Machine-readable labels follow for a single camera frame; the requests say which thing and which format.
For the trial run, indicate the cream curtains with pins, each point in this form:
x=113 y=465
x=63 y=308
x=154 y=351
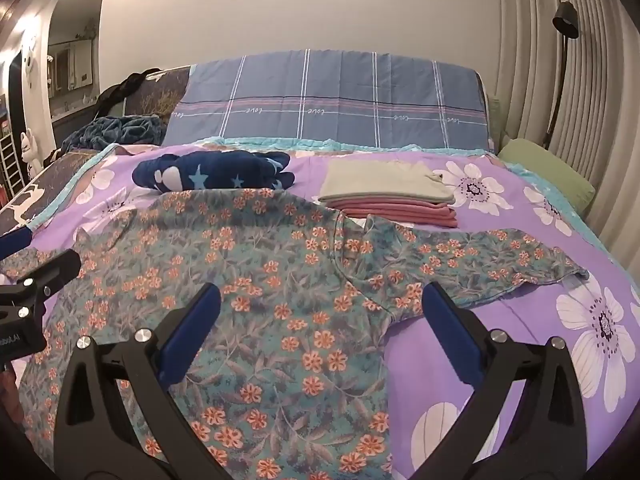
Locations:
x=610 y=110

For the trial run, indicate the teal floral shirt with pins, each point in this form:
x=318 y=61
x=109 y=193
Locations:
x=280 y=310

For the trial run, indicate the folded beige garment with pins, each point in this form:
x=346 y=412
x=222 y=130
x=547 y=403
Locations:
x=380 y=182

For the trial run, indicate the blue fuzzy blanket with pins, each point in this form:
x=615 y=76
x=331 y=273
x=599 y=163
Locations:
x=115 y=130

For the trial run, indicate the dark floral headboard cover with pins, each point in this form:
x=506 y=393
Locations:
x=160 y=95

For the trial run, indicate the navy star-print cloth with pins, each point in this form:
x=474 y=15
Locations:
x=210 y=170

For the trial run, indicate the black garment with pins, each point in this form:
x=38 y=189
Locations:
x=117 y=92

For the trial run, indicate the dark printed blanket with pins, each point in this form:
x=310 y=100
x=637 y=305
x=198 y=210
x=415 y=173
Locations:
x=50 y=180

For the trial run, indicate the black floor lamp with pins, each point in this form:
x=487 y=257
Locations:
x=566 y=20

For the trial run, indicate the white cat figurine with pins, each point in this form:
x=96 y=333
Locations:
x=31 y=152

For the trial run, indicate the blue plaid quilt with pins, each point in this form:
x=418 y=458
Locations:
x=325 y=100

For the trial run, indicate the purple floral bedsheet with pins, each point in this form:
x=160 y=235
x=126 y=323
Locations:
x=500 y=310

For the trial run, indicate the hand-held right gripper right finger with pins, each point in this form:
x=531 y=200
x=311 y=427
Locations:
x=452 y=330

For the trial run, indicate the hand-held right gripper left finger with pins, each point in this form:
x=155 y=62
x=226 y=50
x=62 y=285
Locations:
x=192 y=322

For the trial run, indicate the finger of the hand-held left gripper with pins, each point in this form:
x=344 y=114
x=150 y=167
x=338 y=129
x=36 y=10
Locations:
x=52 y=269
x=12 y=244

